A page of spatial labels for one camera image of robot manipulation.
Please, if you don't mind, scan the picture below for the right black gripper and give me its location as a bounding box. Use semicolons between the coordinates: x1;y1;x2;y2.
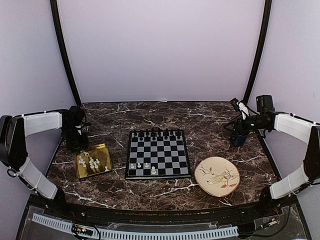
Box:
224;113;267;136

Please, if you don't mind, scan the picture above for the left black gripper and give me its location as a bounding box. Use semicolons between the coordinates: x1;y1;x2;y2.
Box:
61;126;88;154

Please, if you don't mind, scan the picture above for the gold square tray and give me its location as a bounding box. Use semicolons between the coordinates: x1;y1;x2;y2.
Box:
75;143;113;179

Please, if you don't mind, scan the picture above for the black grey chessboard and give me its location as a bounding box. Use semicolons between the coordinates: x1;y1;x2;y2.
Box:
125;128;192;180

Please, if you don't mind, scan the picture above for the white chess king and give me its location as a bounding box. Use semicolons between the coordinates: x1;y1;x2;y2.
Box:
151;166;157;175

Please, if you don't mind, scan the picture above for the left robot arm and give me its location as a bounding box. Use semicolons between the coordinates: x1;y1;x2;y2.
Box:
0;106;89;218

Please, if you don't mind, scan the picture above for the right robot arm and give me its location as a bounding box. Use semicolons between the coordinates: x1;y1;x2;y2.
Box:
223;95;320;217

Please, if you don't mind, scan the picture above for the dark blue mug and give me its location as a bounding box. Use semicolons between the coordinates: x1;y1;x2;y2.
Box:
230;133;248;147

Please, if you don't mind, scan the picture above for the cream plate with bird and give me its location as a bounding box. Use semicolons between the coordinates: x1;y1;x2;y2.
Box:
194;157;241;198

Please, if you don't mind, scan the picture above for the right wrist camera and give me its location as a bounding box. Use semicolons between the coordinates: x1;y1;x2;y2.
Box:
230;97;250;120

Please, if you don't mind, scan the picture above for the white slotted cable duct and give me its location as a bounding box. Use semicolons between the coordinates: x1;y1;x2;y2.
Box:
31;213;239;240

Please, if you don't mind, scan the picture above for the right black frame post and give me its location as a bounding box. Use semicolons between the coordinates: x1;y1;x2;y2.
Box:
243;0;272;103

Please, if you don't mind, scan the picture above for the black frame post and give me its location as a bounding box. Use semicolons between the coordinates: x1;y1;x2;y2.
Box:
49;0;82;106
243;0;272;103

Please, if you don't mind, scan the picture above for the left black frame post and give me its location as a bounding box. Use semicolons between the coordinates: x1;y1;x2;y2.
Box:
49;0;82;106

